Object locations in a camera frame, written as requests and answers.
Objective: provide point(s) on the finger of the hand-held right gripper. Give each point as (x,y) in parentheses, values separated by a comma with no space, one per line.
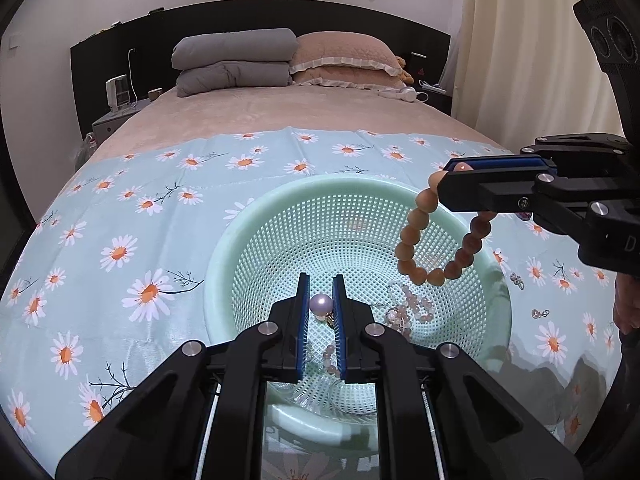
(500,162)
(480,192)

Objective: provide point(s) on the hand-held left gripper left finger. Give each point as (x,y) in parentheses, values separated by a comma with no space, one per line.
(302,330)

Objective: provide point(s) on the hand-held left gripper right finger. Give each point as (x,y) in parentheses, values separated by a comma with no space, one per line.
(340,330)

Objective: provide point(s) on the pearl earring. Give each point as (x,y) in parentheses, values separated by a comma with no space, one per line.
(321,305)

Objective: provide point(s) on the green plastic basket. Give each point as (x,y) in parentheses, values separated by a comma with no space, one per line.
(280,240)

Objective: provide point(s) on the person's right hand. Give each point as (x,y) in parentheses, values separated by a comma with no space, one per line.
(629,305)

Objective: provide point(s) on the silver charm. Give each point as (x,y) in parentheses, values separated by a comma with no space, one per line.
(517,281)

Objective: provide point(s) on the white power strip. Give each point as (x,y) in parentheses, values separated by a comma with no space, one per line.
(432,87)

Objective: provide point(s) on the cream curtain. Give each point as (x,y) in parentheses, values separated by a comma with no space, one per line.
(520,60)

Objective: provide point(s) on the small silver stud earrings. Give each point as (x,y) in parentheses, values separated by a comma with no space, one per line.
(540,313)

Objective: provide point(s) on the white handheld massager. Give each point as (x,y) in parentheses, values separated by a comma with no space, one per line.
(407,94)

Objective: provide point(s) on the brown teddy bear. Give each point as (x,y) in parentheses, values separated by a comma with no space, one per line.
(406,75)

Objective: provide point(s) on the pink frilled pillow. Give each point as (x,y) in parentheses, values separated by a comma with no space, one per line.
(345,80)
(345,52)

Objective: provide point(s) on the daisy print cloth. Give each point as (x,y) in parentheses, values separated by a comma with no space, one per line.
(125,210)

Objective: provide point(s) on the pink bed sheet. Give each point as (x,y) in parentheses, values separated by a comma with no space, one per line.
(280,110)

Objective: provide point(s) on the grey folded quilt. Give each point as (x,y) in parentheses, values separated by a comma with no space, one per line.
(235,47)
(235,80)

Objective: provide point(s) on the small brown box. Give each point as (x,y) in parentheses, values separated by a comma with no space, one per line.
(155,94)

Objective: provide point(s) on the grey nightstand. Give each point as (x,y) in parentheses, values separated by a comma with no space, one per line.
(112,122)

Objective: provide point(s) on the plastic bag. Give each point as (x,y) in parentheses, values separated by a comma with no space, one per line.
(85,147)

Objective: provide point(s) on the black headboard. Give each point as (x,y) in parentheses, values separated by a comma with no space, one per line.
(240,17)

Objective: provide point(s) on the white small heater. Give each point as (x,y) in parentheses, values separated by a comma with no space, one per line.
(117,92)

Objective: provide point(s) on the white wall switch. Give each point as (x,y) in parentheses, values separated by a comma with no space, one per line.
(12,43)

